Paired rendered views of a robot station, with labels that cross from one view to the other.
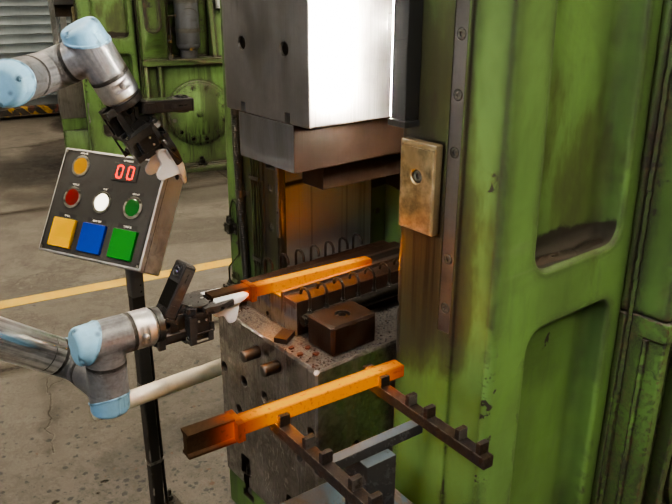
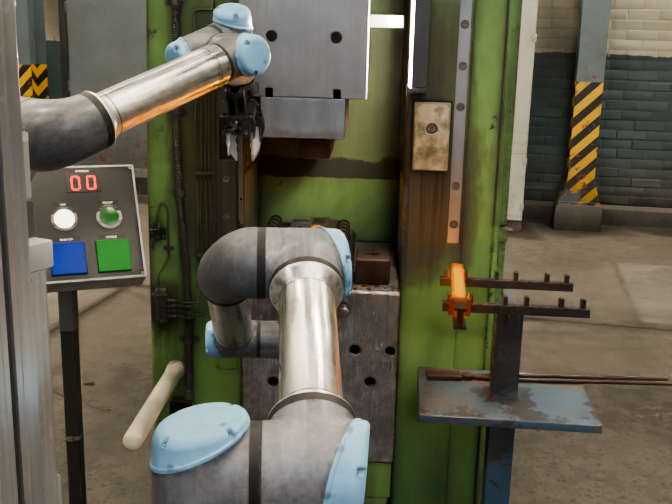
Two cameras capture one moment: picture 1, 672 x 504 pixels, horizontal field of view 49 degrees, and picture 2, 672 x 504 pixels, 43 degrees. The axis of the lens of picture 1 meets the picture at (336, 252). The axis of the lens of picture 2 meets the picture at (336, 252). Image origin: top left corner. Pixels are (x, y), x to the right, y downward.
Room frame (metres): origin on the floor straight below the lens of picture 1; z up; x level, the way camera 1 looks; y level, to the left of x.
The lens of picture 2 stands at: (0.07, 1.66, 1.48)
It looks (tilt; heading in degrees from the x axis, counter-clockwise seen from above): 13 degrees down; 310
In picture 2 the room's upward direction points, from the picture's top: 1 degrees clockwise
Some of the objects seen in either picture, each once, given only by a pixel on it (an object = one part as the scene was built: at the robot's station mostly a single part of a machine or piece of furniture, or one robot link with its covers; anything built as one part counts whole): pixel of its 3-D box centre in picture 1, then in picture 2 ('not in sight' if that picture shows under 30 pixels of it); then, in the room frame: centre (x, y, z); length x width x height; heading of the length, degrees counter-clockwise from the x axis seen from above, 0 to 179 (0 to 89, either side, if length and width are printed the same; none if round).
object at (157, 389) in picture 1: (172, 383); (155, 402); (1.69, 0.43, 0.62); 0.44 x 0.05 x 0.05; 129
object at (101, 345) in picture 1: (103, 341); not in sight; (1.22, 0.43, 1.00); 0.11 x 0.08 x 0.09; 129
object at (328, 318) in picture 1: (342, 327); (372, 266); (1.38, -0.01, 0.95); 0.12 x 0.08 x 0.06; 129
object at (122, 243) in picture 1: (123, 244); (113, 256); (1.71, 0.53, 1.01); 0.07 x 0.05 x 0.07; 64
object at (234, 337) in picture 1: (360, 384); (324, 339); (1.57, -0.06, 0.69); 0.56 x 0.38 x 0.45; 129
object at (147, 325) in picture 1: (143, 328); not in sight; (1.27, 0.37, 1.00); 0.08 x 0.05 x 0.08; 39
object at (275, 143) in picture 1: (345, 128); (308, 112); (1.61, -0.02, 1.32); 0.42 x 0.20 x 0.10; 129
